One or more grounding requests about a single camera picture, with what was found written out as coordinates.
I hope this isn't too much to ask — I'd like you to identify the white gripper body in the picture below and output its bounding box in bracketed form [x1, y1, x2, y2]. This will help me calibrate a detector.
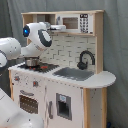
[44, 22, 66, 32]

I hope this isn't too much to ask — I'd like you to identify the white toy microwave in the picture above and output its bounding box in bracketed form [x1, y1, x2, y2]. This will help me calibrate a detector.
[56, 13, 93, 34]

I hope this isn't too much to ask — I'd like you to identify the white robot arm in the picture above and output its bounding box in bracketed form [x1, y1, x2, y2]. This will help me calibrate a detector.
[0, 22, 66, 128]

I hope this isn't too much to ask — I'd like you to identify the wooden toy kitchen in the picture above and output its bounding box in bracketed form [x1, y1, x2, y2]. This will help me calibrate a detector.
[9, 10, 116, 128]

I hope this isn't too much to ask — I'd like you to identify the steel toy pot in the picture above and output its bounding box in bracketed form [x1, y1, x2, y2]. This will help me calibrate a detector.
[25, 57, 40, 67]

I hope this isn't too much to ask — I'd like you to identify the black toy stovetop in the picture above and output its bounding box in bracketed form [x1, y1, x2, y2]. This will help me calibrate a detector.
[21, 63, 57, 73]

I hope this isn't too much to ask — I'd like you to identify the black toy faucet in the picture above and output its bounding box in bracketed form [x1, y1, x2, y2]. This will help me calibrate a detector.
[76, 50, 96, 71]

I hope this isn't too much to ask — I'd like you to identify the grey toy sink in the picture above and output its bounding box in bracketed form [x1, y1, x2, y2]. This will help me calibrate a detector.
[53, 67, 93, 81]

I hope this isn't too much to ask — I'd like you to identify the red right stove knob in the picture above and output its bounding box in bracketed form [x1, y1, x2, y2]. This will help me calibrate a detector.
[33, 81, 39, 87]

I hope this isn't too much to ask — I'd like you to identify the red stove knob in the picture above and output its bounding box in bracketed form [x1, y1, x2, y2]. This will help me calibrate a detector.
[33, 81, 39, 87]
[14, 76, 20, 82]

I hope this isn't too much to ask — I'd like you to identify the red left stove knob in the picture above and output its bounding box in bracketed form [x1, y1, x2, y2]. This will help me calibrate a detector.
[14, 76, 20, 82]

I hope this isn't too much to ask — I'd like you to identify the white cabinet door with dispenser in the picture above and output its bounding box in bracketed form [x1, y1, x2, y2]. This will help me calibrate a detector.
[47, 83, 82, 128]

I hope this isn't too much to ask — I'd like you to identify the white oven door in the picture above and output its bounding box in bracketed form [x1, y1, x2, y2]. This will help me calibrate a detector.
[19, 90, 38, 114]

